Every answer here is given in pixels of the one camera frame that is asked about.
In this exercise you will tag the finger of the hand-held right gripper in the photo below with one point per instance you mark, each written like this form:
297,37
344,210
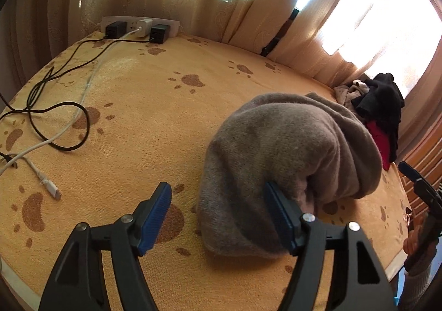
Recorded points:
423,186

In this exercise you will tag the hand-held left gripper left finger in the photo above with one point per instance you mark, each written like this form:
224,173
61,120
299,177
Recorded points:
155,214

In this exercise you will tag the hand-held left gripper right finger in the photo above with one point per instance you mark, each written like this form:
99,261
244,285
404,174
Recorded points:
281,218

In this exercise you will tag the grey knit sweater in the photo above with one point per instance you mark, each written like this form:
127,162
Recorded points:
276,145

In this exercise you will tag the person's right hand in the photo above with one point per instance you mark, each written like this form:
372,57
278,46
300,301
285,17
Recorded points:
414,237

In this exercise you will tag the carved wooden door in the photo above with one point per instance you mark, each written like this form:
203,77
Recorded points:
428,159

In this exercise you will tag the red garment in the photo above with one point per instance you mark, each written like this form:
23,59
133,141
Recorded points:
378,138

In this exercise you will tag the black garment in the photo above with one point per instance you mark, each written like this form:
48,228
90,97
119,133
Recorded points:
383,97

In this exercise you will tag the yellow paw print blanket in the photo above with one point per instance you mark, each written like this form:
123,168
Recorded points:
145,107

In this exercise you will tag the white garment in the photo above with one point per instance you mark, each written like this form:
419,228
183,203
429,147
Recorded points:
359,85

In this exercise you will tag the beige garment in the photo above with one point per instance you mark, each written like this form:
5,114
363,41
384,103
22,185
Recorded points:
343,95

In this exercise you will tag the black charger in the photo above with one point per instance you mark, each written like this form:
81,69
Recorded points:
115,30
160,34

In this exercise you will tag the white charger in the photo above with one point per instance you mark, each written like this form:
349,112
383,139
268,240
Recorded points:
144,26

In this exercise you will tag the white power strip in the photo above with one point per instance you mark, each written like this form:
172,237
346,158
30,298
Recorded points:
131,21

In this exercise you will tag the beige curtain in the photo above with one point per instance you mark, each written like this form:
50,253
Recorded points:
221,14

